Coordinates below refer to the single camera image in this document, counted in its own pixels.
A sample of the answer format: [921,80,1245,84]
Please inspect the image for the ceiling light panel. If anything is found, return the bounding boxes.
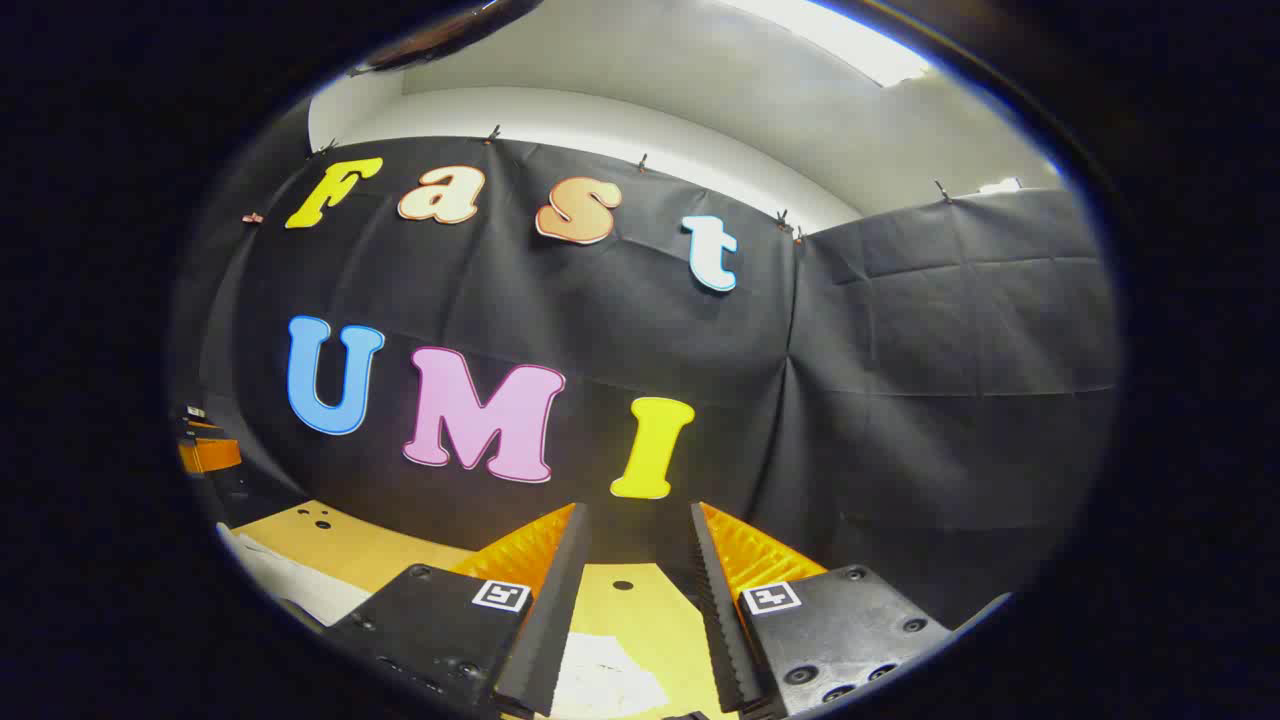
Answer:
[720,0,936,89]

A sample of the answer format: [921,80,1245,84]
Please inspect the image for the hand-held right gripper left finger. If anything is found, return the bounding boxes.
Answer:
[325,503,593,719]

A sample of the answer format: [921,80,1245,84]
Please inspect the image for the white jeans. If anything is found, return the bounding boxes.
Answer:
[218,525,669,719]

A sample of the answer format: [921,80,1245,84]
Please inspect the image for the row of backdrop clips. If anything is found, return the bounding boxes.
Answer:
[243,125,953,241]

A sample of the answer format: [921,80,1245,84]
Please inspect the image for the black backdrop cloth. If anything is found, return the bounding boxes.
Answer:
[175,135,1119,623]

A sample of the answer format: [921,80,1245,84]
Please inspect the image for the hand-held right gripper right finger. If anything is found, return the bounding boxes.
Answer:
[688,502,953,717]

